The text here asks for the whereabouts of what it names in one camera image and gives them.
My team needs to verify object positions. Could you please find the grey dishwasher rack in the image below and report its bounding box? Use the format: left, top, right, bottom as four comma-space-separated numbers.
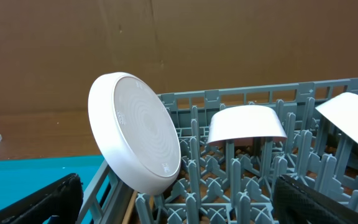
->
77, 78, 358, 223

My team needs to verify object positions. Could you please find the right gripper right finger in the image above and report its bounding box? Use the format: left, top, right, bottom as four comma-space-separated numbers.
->
273, 175, 358, 224

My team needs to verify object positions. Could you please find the white round plate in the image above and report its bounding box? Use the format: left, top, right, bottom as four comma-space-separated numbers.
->
88, 72, 181, 195

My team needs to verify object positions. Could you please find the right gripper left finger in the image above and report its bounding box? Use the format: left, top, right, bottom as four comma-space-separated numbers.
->
0, 173, 83, 224

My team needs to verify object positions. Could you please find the wooden chopstick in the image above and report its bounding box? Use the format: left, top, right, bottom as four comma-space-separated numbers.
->
122, 191, 138, 224

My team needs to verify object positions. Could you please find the teal serving tray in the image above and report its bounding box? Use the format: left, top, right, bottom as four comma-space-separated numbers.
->
0, 156, 104, 210

